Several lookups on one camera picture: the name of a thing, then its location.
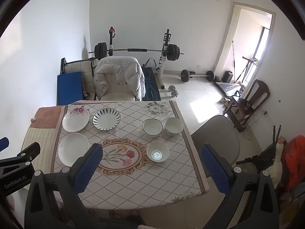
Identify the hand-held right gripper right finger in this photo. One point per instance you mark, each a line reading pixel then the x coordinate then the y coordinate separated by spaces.
pixel 215 171

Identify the door frame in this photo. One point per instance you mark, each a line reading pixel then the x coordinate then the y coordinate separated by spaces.
pixel 226 40

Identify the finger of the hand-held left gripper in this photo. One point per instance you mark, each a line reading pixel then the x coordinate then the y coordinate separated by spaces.
pixel 3 143
pixel 28 151

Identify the blue folded mat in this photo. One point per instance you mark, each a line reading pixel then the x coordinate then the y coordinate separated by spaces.
pixel 69 88

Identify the black rimmed white bowl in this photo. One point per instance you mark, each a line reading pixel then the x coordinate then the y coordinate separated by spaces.
pixel 152 125

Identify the black cylindrical appliance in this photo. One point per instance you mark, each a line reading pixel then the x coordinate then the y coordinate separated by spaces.
pixel 228 76

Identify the diamond pattern floral tablecloth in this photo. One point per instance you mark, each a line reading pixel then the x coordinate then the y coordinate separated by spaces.
pixel 143 183

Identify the blue rimmed white bowl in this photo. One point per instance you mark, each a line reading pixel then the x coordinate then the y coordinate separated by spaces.
pixel 154 148

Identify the plain white plate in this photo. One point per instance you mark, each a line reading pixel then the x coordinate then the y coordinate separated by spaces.
pixel 71 148

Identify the white squat rack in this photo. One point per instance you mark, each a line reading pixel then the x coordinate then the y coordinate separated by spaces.
pixel 164 63

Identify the pale slippers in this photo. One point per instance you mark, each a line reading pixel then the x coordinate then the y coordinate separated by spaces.
pixel 224 100

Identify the dark wooden chair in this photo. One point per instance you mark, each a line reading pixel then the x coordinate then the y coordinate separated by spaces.
pixel 259 88

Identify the short barbell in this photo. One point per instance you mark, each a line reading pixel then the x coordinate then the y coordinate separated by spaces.
pixel 184 75

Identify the orange cloth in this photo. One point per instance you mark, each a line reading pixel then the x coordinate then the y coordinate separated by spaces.
pixel 295 159

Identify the cream quilted chair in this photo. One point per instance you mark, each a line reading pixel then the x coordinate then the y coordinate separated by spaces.
pixel 76 70
pixel 116 88

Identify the plain white bowl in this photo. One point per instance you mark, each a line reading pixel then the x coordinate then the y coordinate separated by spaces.
pixel 174 124

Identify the blue leaf pattern plate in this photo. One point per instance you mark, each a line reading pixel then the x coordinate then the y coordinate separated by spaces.
pixel 106 119

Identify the grey padded chair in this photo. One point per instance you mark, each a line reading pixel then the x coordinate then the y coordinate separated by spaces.
pixel 214 131

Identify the barbell with black plates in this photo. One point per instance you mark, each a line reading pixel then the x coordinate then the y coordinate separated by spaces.
pixel 101 51

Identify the black folding stand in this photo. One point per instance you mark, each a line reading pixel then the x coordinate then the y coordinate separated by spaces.
pixel 262 157

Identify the pink floral white plate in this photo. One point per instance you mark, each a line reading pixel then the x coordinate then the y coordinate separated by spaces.
pixel 75 122

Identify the white goose plush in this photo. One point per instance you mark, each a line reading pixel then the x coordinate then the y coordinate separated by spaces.
pixel 276 167

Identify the treadmill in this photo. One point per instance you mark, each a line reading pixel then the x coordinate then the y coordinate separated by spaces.
pixel 228 88

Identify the blue black weight bench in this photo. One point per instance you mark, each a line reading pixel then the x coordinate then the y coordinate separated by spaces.
pixel 150 85

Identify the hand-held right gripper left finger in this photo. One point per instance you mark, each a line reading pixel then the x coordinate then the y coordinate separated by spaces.
pixel 88 169

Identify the chrome dumbbell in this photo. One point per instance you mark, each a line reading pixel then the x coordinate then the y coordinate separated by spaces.
pixel 172 88

